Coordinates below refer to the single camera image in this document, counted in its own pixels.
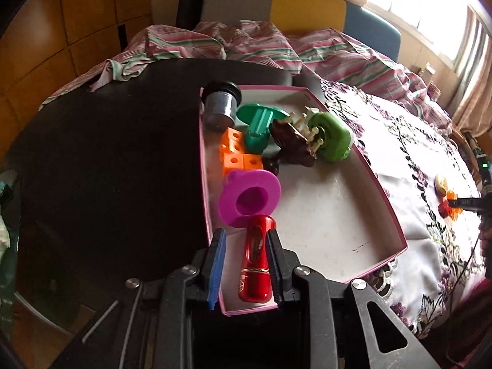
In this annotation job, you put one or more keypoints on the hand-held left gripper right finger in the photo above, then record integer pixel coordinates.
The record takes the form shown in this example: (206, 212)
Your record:
(275, 269)

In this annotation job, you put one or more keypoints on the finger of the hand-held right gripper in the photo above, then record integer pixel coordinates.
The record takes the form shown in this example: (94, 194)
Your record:
(465, 203)

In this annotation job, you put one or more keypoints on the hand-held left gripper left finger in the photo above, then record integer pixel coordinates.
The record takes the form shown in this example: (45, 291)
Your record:
(217, 269)

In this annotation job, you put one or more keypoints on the small orange plastic piece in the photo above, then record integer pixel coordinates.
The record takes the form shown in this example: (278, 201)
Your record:
(456, 213)

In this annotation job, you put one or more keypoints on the red metallic tube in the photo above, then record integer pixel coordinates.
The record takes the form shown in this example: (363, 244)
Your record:
(255, 261)

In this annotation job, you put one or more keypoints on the red plastic block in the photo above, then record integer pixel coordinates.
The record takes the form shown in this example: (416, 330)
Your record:
(445, 209)

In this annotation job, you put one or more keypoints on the yellow perforated oval case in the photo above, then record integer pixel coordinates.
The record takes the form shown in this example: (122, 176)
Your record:
(441, 183)

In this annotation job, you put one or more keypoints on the pink-rimmed white tray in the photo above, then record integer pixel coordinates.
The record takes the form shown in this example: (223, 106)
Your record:
(326, 219)

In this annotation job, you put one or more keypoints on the purple plastic funnel toy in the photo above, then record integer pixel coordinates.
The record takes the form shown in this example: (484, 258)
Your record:
(265, 188)

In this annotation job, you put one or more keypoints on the brown massage hairbrush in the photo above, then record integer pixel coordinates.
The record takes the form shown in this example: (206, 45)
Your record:
(292, 142)

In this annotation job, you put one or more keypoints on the green and white round container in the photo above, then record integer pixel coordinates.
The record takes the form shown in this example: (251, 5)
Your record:
(332, 138)

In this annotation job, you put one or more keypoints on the white floral embroidered tablecloth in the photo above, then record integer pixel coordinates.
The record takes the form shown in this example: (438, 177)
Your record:
(403, 161)

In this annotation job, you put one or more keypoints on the orange linking cubes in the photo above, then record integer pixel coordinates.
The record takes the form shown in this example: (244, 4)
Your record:
(232, 159)

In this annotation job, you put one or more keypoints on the dark green plastic toy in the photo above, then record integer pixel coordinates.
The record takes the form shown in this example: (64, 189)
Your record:
(255, 127)

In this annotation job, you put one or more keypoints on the silver and black can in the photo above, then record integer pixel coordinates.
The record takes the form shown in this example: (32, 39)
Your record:
(219, 107)

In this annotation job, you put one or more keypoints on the blue headboard cushion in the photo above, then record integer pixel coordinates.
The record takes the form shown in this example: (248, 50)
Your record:
(373, 30)

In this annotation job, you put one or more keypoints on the window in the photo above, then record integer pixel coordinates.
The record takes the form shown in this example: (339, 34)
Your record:
(422, 4)

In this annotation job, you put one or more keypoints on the pink striped blanket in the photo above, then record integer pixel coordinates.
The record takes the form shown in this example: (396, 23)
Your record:
(250, 42)

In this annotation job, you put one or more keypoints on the yellow headboard cushion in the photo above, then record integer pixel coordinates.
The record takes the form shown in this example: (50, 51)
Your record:
(307, 7)

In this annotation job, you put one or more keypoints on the grey headboard cushion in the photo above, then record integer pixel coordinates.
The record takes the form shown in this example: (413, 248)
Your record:
(238, 2)

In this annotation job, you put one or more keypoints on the black headboard cushion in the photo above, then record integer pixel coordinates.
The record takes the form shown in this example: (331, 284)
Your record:
(192, 0)

